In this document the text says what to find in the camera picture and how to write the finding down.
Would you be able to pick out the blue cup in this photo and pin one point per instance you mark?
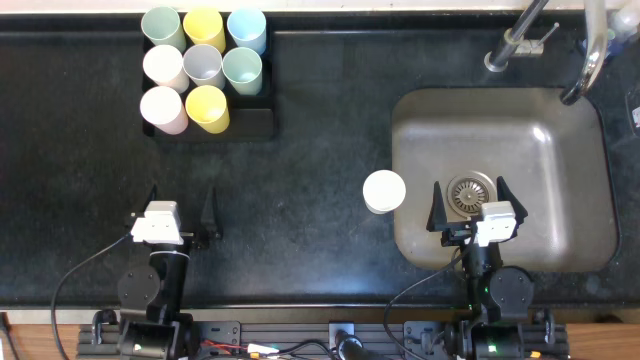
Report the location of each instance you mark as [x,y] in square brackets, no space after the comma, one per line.
[246,27]

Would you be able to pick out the blue soap bottle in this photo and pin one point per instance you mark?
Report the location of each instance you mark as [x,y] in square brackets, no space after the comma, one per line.
[625,22]

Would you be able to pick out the grey cup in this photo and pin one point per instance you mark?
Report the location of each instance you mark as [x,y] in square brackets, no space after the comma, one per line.
[202,65]

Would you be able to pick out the black tray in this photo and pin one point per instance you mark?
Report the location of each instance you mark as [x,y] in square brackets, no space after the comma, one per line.
[252,125]
[267,75]

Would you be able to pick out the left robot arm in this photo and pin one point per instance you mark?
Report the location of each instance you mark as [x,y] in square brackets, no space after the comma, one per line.
[145,290]

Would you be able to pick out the mounting rail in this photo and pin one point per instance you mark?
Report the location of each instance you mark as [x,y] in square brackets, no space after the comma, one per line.
[300,340]

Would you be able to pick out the green cup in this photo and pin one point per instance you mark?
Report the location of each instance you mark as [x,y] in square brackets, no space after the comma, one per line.
[242,67]
[160,25]

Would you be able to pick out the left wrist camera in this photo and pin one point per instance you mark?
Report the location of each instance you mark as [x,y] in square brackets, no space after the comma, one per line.
[157,222]

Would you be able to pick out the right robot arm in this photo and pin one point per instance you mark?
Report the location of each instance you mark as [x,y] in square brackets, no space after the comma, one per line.
[510,290]

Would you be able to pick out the steel sink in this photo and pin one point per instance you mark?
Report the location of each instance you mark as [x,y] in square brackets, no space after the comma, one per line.
[550,175]

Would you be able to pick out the white cup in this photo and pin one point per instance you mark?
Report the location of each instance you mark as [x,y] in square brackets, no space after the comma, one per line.
[162,65]
[384,191]

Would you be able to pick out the steel tap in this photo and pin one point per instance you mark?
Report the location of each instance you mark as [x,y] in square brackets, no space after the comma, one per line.
[597,55]

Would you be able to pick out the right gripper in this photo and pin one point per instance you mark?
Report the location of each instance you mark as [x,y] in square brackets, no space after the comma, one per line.
[457,235]

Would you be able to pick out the yellow cup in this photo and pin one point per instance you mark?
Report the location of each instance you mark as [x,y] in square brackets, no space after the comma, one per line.
[206,106]
[202,25]

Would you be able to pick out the pink cup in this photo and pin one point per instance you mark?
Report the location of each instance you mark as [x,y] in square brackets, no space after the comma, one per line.
[161,107]

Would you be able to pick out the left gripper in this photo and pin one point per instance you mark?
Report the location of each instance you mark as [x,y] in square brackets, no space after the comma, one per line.
[196,241]

